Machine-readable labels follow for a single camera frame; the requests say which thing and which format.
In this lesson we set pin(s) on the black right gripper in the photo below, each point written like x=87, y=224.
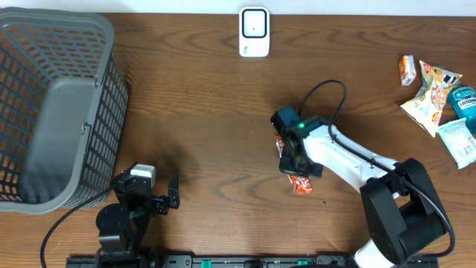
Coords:
x=314, y=170

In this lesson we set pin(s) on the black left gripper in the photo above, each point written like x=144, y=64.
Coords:
x=161, y=203

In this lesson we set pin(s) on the orange chocolate bar wrapper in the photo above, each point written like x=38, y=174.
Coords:
x=301, y=185

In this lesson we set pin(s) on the cream snack bag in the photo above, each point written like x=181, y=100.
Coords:
x=426, y=107

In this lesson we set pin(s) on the small orange snack packet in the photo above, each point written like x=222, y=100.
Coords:
x=407, y=70

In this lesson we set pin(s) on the green white paper label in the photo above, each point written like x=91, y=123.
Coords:
x=459, y=141

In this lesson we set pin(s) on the blue mouthwash bottle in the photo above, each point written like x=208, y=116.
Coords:
x=462, y=99

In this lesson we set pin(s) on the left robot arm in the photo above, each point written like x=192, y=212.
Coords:
x=123, y=225

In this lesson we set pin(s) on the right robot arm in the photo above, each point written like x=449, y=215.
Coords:
x=403, y=211

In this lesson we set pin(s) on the white barcode scanner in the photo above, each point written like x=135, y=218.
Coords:
x=254, y=32

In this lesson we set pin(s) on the grey plastic shopping basket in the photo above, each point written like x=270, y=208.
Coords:
x=63, y=107

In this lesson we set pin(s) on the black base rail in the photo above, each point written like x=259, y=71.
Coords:
x=186, y=261

